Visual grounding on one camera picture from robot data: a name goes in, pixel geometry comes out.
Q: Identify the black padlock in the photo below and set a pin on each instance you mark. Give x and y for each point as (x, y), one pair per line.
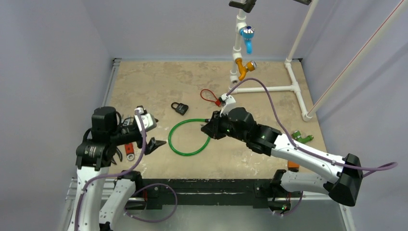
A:
(180, 108)

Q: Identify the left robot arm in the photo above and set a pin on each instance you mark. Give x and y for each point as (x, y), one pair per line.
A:
(100, 196)

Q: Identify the blue faucet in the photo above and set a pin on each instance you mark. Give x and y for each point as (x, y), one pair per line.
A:
(247, 33)

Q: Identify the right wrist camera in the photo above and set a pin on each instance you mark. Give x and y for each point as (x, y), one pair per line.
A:
(228, 103)

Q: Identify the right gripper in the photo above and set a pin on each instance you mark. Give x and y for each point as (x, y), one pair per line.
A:
(216, 124)

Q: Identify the black pliers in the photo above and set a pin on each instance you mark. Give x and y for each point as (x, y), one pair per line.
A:
(119, 155)

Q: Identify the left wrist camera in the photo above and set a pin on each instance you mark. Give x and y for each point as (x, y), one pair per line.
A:
(144, 119)

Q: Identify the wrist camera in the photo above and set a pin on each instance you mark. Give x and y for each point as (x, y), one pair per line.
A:
(228, 103)
(144, 119)

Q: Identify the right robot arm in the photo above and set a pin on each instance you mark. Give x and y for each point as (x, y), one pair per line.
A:
(342, 175)

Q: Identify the white PVC pipe frame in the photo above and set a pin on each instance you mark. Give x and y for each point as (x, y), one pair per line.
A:
(246, 6)

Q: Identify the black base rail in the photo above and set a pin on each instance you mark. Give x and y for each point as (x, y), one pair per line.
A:
(257, 193)

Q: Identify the green pipe fitting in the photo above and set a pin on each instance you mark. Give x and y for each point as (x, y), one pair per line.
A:
(296, 135)

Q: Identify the red cable lock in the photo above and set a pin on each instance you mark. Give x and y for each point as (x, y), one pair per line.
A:
(209, 96)

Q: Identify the orange black brush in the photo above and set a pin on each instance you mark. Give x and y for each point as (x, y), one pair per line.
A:
(292, 166)

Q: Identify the red adjustable wrench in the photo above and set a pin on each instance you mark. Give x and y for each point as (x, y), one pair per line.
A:
(129, 149)

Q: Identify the orange faucet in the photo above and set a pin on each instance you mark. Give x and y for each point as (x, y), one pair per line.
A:
(245, 68)

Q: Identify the green cable lock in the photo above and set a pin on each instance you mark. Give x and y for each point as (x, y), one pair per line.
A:
(184, 138)

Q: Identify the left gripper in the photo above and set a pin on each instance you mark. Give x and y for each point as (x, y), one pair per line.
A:
(152, 144)

